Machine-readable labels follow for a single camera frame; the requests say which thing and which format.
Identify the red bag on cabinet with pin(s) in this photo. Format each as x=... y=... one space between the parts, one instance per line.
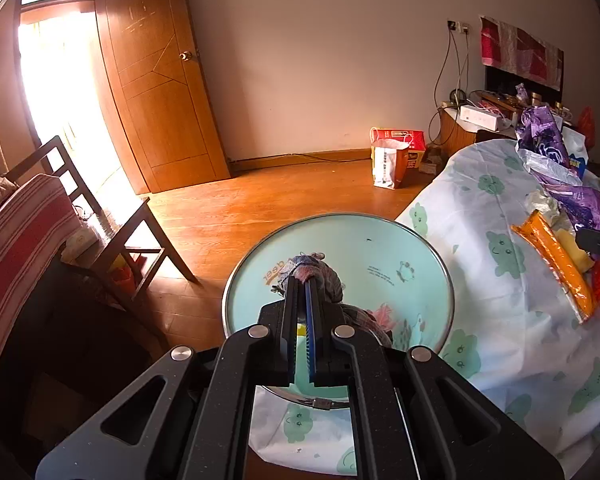
x=586 y=127

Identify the orange snack packet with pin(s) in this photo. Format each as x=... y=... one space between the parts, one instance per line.
x=555 y=255

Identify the purple ornament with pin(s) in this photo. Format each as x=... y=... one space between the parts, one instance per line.
x=521 y=91

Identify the grey cloth rag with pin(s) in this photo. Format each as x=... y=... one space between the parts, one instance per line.
x=325 y=274

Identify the yellow packet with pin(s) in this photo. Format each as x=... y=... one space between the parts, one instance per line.
x=572 y=252

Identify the brass door knob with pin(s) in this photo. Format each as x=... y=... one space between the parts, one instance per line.
x=185 y=57

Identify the wooden door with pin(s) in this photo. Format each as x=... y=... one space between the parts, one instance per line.
x=155 y=85

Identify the red gift box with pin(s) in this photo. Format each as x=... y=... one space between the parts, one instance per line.
x=415 y=141

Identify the red patterned hanging cloth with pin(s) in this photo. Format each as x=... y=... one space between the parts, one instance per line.
x=520 y=50

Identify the crumpled white plastic wrapper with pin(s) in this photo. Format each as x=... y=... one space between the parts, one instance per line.
x=542 y=203

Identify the white tissue packet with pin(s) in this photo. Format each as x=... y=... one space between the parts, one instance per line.
x=80 y=245

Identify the dark wooden chair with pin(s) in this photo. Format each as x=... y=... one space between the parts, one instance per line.
x=135 y=220

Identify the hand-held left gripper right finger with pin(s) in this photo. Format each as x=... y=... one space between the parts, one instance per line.
x=310 y=330

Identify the white paper bag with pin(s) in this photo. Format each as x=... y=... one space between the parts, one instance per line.
x=387 y=165

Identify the mint green enamel basin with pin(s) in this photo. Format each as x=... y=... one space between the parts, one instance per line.
x=360 y=255

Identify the wooden cabinet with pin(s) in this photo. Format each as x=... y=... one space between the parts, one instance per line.
x=455 y=132

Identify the purple foil snack bag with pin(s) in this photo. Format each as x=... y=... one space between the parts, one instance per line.
x=545 y=135

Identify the white flat box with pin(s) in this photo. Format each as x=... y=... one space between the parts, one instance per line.
x=480 y=116

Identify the red striped cloth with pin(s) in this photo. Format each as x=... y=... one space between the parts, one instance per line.
x=20 y=240

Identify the black television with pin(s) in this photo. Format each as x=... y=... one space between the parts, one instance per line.
x=510 y=87

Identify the wall socket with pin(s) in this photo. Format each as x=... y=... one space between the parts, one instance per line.
x=458 y=26

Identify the blue and white carton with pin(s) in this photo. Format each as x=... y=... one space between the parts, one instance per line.
x=577 y=162

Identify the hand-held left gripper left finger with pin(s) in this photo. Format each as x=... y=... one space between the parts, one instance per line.
x=295 y=355

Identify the gold jar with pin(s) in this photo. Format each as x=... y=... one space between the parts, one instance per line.
x=560 y=108
x=535 y=98

